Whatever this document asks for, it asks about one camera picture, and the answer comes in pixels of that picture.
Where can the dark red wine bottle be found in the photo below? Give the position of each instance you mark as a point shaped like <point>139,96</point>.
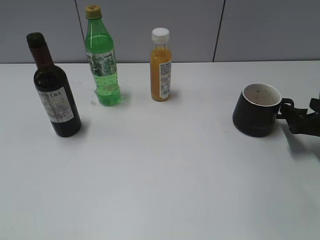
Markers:
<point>53,88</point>

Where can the black mug white interior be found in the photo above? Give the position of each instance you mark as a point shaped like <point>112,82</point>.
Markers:
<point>257,108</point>

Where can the orange juice bottle white cap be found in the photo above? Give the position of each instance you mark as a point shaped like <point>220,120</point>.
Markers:
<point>160,65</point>

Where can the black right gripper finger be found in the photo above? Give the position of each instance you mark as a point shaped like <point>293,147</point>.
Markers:
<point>315,105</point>
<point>300,121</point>

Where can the green plastic soda bottle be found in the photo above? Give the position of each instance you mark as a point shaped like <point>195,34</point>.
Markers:
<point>100,51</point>

